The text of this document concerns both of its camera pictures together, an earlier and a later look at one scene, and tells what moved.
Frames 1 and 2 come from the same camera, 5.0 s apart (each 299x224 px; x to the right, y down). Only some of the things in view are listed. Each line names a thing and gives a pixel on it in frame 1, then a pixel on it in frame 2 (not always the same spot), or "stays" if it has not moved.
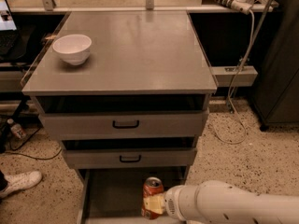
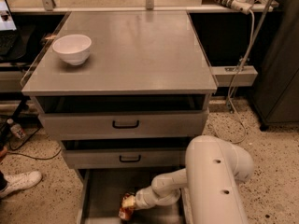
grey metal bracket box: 225,76 stays
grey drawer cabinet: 127,95 stays
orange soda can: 153,186 → 125,213
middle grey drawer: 129,152 stays
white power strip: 238,2 stays
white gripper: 173,200 → 141,199
